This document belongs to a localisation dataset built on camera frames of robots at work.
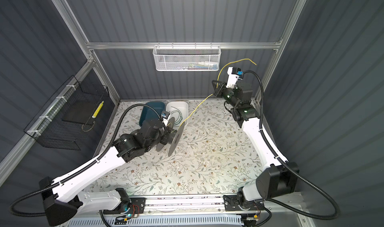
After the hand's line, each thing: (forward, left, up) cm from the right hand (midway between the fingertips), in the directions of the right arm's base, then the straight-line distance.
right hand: (215, 82), depth 70 cm
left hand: (-16, +24, -15) cm, 32 cm away
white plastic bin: (+17, +23, -39) cm, 48 cm away
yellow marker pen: (-6, +61, -12) cm, 63 cm away
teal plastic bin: (+14, +46, -40) cm, 63 cm away
